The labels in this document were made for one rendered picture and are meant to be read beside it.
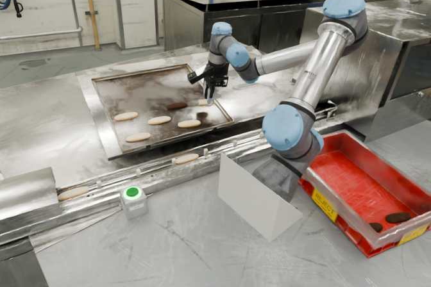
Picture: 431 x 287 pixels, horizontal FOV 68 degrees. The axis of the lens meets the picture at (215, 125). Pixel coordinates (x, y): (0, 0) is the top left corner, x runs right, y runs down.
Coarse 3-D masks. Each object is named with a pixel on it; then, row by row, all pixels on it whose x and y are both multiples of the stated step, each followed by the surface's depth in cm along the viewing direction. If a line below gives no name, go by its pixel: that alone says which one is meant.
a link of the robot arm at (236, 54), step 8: (224, 40) 117; (232, 40) 116; (224, 48) 116; (232, 48) 113; (240, 48) 112; (224, 56) 117; (232, 56) 113; (240, 56) 113; (248, 56) 116; (232, 64) 115; (240, 64) 116; (248, 64) 121
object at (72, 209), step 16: (320, 128) 147; (336, 128) 152; (256, 144) 134; (208, 160) 123; (240, 160) 128; (144, 176) 114; (160, 176) 114; (176, 176) 115; (192, 176) 118; (96, 192) 106; (112, 192) 107; (144, 192) 110; (64, 208) 100; (80, 208) 100; (96, 208) 103; (32, 224) 94; (48, 224) 97; (0, 240) 92
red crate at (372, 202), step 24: (312, 168) 128; (336, 168) 129; (360, 168) 130; (312, 192) 113; (336, 192) 118; (360, 192) 118; (384, 192) 119; (360, 216) 109; (384, 216) 109; (360, 240) 97
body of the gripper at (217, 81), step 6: (216, 66) 128; (222, 66) 129; (228, 66) 132; (216, 72) 132; (222, 72) 133; (210, 78) 132; (216, 78) 132; (222, 78) 133; (210, 84) 133; (216, 84) 135; (222, 84) 136
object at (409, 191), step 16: (336, 144) 136; (352, 144) 132; (352, 160) 133; (368, 160) 125; (384, 160) 119; (304, 176) 115; (384, 176) 120; (400, 176) 114; (320, 192) 108; (400, 192) 115; (416, 192) 109; (336, 208) 102; (416, 208) 110; (352, 224) 97; (368, 224) 93; (400, 224) 94; (416, 224) 95; (368, 240) 92; (384, 240) 90
